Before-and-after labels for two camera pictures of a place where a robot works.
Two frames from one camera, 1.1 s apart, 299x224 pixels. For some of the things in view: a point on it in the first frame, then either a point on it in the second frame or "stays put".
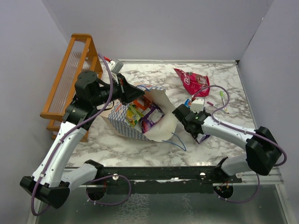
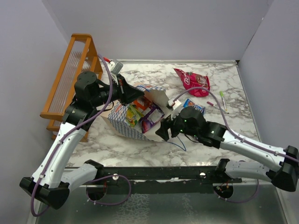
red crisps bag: x=192 y=82 stays put
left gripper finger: x=127 y=87 stays put
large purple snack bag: x=154 y=115 stays put
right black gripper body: x=187 y=129 → x=178 y=125
